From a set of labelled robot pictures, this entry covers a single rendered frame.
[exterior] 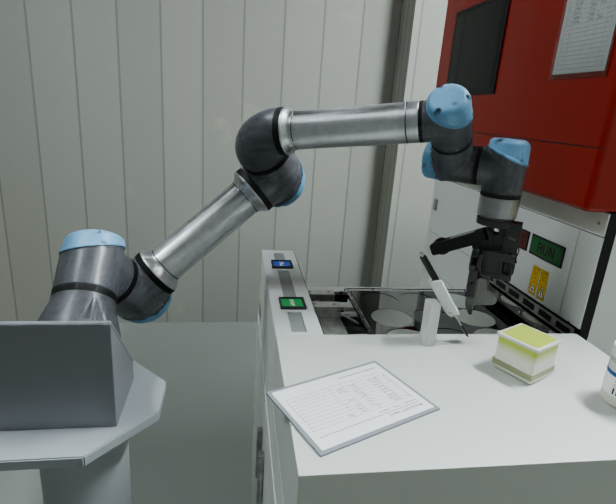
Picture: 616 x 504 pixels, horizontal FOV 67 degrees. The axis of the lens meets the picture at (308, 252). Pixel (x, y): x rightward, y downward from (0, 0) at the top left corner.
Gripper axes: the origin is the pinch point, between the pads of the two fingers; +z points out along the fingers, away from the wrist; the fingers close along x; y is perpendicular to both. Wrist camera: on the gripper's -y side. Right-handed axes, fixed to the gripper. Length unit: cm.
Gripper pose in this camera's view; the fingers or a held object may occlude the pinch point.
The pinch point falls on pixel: (467, 307)
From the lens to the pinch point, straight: 105.9
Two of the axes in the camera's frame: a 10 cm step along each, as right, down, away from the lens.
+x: 4.5, -2.3, 8.6
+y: 8.9, 2.0, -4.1
